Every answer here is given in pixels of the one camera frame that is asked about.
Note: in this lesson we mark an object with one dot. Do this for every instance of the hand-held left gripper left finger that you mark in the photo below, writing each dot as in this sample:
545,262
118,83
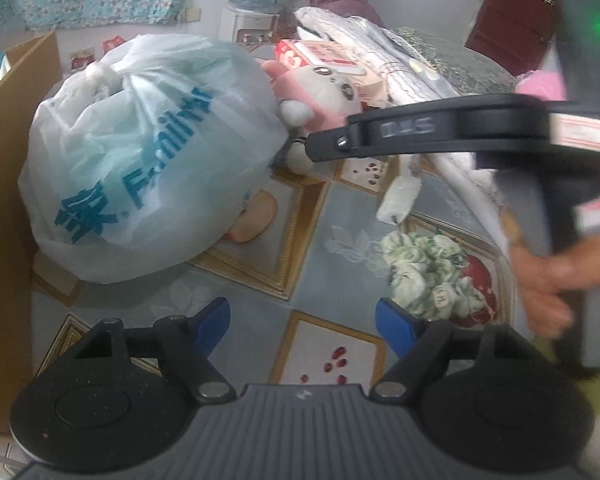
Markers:
215,317

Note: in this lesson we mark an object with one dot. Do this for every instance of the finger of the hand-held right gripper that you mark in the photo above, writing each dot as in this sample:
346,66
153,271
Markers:
330,145

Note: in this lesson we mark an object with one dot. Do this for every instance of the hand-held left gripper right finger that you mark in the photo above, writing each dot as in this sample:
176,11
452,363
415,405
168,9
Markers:
395,321

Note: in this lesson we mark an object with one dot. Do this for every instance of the pink white plush toy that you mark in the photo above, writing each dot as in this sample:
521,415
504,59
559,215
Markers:
325,95

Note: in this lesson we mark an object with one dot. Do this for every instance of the large white plastic bag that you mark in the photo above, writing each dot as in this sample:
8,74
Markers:
155,160

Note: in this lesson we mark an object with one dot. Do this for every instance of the brown cardboard box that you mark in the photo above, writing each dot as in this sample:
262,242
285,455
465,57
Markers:
5,210

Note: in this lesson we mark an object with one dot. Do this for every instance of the person's right hand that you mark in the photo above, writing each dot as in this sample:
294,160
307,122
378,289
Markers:
545,285

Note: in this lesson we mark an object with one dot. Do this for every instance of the white green floral cloth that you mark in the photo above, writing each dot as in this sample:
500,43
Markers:
425,270

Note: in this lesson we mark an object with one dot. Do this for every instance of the green patterned quilt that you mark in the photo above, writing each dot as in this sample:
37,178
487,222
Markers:
455,65

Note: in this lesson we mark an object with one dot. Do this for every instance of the pomegranate print table cover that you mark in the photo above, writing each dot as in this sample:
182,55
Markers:
330,220

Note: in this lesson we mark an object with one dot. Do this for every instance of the clear plastic packet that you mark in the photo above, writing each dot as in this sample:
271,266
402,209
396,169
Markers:
397,200

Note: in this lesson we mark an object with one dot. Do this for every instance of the red beige tissue pack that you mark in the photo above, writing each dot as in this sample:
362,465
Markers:
325,55

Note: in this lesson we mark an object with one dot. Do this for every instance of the white fluffy blanket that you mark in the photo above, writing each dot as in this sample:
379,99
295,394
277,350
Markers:
370,40

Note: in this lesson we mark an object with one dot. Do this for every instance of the brown wooden door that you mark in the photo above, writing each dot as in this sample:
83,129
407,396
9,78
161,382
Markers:
520,10

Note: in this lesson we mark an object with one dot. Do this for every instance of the white water dispenser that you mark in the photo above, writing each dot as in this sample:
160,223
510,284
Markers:
240,25

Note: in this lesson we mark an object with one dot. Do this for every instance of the beige wall socket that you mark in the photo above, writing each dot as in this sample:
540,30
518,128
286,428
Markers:
192,14

